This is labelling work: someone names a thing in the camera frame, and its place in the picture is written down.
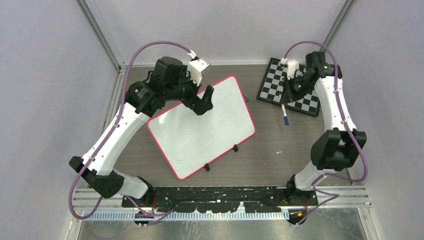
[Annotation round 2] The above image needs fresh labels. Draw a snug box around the white marker pen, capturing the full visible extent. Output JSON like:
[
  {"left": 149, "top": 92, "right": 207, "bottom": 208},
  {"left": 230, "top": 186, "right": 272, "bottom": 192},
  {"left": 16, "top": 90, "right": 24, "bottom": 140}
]
[{"left": 281, "top": 104, "right": 288, "bottom": 121}]

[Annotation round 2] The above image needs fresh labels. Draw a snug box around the black and white chessboard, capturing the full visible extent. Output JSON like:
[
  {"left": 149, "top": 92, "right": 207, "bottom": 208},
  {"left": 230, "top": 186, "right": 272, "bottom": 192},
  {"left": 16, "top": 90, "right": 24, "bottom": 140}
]
[{"left": 256, "top": 57, "right": 321, "bottom": 117}]

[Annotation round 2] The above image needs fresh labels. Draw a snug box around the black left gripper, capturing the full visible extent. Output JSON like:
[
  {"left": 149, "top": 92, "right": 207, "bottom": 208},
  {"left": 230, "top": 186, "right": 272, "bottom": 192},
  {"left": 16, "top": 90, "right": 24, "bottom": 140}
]
[{"left": 165, "top": 65, "right": 214, "bottom": 115}]

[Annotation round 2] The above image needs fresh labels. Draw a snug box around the blue marker cap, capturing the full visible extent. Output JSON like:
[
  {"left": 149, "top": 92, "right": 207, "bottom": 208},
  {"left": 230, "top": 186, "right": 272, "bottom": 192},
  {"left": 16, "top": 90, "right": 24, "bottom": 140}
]
[{"left": 284, "top": 116, "right": 290, "bottom": 126}]

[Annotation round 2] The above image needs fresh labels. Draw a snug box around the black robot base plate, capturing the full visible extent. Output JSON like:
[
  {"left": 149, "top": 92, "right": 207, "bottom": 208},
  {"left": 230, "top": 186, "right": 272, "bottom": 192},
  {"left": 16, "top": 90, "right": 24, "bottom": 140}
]
[{"left": 121, "top": 186, "right": 318, "bottom": 214}]

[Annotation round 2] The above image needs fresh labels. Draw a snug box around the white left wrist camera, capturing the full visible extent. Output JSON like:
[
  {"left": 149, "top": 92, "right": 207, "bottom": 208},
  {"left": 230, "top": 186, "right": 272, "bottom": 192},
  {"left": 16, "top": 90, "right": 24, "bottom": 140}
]
[{"left": 187, "top": 56, "right": 211, "bottom": 87}]

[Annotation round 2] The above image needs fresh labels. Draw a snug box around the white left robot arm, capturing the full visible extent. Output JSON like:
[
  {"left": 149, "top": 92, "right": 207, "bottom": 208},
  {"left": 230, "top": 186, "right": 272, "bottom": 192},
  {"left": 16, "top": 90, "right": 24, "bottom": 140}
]
[{"left": 69, "top": 56, "right": 214, "bottom": 207}]

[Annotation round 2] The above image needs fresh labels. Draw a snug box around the aluminium frame rail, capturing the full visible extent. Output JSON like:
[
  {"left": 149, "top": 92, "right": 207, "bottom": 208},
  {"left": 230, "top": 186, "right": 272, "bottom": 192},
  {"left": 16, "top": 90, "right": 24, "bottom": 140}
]
[{"left": 88, "top": 186, "right": 372, "bottom": 222}]

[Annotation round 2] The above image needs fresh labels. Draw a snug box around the black whiteboard stand clip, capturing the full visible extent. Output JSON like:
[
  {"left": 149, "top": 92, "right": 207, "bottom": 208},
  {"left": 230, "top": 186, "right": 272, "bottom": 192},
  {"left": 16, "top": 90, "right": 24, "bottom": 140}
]
[
  {"left": 203, "top": 163, "right": 211, "bottom": 172},
  {"left": 232, "top": 144, "right": 239, "bottom": 153}
]

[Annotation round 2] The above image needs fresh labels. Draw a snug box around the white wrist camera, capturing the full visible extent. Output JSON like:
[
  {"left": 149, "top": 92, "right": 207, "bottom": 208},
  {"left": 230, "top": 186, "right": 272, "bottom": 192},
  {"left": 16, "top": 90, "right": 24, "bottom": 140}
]
[
  {"left": 187, "top": 56, "right": 211, "bottom": 87},
  {"left": 280, "top": 57, "right": 300, "bottom": 80}
]

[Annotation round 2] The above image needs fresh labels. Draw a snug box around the pink-framed whiteboard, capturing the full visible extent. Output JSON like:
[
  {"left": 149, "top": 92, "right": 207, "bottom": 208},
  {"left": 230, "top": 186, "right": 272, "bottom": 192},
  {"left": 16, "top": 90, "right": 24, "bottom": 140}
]
[{"left": 146, "top": 75, "right": 256, "bottom": 180}]

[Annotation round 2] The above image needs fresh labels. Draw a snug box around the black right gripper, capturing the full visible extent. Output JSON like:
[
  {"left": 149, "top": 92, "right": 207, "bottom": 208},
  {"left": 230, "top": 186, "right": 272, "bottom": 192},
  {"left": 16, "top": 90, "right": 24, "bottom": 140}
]
[{"left": 281, "top": 73, "right": 314, "bottom": 105}]

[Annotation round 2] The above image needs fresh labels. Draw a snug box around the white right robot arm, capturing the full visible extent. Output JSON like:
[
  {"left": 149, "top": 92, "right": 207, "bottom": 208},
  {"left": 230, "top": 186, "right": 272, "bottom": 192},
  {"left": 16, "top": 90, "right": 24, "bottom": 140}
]
[{"left": 280, "top": 51, "right": 367, "bottom": 205}]

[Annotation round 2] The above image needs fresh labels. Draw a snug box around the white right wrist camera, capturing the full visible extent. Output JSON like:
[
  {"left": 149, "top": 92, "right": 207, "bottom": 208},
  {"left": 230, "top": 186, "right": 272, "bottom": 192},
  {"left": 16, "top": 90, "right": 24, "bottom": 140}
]
[{"left": 280, "top": 57, "right": 300, "bottom": 80}]

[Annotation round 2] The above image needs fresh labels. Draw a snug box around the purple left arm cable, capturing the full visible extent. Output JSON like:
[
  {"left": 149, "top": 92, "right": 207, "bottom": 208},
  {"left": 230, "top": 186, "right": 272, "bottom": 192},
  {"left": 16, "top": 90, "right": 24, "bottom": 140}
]
[{"left": 68, "top": 41, "right": 196, "bottom": 227}]

